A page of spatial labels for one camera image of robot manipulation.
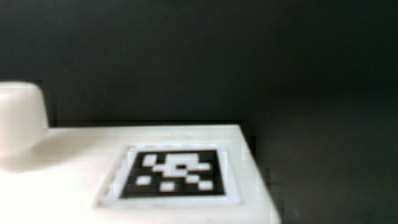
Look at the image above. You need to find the white drawer front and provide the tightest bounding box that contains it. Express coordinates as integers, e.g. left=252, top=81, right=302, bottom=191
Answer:
left=0, top=82, right=282, bottom=224

